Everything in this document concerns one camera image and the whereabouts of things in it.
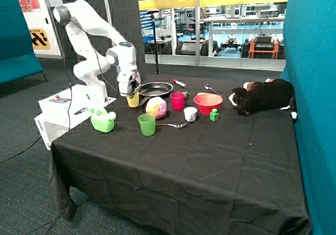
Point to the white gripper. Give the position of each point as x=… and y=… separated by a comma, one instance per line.
x=129, y=83

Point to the yellow plastic cup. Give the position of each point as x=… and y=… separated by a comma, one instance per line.
x=134, y=102

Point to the green plastic cup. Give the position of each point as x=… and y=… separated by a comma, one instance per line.
x=147, y=124

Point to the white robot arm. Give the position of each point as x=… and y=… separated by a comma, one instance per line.
x=81, y=20

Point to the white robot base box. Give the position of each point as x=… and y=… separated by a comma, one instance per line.
x=57, y=112

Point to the black frying pan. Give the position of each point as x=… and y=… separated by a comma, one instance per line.
x=154, y=89

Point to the multicolour plush ball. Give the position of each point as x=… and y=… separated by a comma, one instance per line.
x=156, y=106

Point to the green toy watering can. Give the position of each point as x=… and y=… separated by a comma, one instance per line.
x=101, y=120

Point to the pink plastic cup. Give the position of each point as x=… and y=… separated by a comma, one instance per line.
x=177, y=100

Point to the red marker pen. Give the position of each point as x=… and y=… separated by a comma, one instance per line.
x=179, y=83

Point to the black pen on base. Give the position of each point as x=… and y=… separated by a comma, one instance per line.
x=81, y=111

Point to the green toy pepper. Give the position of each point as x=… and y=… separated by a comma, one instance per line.
x=186, y=95

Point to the metal spoon front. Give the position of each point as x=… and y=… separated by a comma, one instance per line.
x=178, y=126

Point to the metal spoon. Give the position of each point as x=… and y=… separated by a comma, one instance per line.
x=208, y=87
x=178, y=126

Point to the white small cup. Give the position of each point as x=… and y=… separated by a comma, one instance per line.
x=190, y=114

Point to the red plastic bowl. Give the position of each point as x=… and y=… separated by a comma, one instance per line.
x=206, y=102

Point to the metal spoon back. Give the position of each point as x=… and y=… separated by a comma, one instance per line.
x=208, y=87

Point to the black tablecloth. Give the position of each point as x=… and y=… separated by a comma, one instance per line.
x=237, y=175

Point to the green toy block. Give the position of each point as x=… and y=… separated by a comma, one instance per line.
x=214, y=115

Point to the black tripod stand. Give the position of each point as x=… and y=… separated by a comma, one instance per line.
x=152, y=12

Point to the black yellow sign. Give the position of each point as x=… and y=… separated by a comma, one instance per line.
x=39, y=39

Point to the teal sofa left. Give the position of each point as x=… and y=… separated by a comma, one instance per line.
x=18, y=59

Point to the black brown plush dog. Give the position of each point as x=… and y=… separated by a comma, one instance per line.
x=258, y=96

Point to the orange black machine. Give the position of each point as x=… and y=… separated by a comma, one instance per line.
x=263, y=47

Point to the teal partition right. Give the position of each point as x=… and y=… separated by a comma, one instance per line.
x=309, y=34

